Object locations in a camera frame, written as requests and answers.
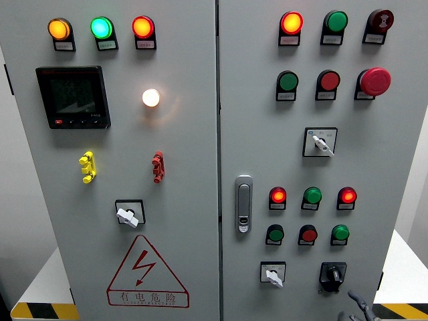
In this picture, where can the small red lamp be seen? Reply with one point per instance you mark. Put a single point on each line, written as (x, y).
(347, 196)
(278, 196)

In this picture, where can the red warning triangle sign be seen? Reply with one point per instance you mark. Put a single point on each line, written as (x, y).
(144, 264)

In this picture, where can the large red lamp beside green button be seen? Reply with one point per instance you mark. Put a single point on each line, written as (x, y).
(291, 23)

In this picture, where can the dark red buzzer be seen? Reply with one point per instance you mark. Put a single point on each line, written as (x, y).
(382, 18)

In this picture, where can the small red push button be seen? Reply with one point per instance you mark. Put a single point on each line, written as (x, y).
(309, 235)

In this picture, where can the small green push button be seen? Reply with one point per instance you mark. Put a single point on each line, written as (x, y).
(276, 234)

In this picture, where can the label plate under stop button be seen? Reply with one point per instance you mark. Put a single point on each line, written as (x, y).
(363, 95)

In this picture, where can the small label plate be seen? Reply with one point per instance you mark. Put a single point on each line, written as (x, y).
(277, 206)
(345, 206)
(305, 243)
(273, 242)
(309, 207)
(338, 242)

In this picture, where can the label plate under red button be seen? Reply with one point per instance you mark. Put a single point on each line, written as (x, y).
(325, 95)

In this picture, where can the black yellow striped tape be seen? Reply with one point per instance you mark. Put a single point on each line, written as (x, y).
(401, 311)
(43, 311)

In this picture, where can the yellow round lamp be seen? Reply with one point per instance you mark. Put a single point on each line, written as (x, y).
(59, 28)

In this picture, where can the pale grey cabinet door with lock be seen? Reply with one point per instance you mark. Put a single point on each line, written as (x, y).
(261, 133)

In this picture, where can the label plate under red lamp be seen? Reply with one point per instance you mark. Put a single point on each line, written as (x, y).
(289, 40)
(146, 44)

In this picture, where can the large red stop button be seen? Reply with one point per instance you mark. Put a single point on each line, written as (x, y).
(376, 81)

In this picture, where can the flat red push button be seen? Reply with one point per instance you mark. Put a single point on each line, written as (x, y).
(329, 80)

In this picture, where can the label plate under green button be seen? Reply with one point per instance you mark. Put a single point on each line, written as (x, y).
(286, 96)
(331, 39)

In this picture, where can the label plate under lit green lamp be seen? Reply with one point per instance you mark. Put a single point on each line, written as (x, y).
(107, 45)

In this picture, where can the flat green push button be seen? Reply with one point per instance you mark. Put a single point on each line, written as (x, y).
(288, 81)

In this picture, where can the silver door lock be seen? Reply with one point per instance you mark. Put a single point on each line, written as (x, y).
(243, 204)

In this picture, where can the black display meter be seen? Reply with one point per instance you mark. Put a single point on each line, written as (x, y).
(72, 96)

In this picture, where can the black door hinge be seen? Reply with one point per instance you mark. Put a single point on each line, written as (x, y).
(72, 296)
(8, 79)
(380, 281)

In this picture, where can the large green lit lamp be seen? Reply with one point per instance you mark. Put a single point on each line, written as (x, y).
(101, 28)

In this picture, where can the large green domed button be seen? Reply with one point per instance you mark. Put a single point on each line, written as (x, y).
(336, 21)

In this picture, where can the pale grey cabinet door with display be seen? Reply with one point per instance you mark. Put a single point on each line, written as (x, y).
(187, 150)

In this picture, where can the label plate under yellow lamp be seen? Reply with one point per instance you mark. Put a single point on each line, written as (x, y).
(64, 46)

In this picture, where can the label plate under buzzer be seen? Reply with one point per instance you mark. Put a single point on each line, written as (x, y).
(373, 38)

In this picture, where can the white round lamp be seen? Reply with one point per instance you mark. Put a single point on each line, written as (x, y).
(150, 97)

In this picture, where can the black knob turn switch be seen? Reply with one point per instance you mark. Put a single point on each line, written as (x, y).
(333, 275)

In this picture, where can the small green domed lamp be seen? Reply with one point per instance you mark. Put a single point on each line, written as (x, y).
(340, 232)
(313, 195)

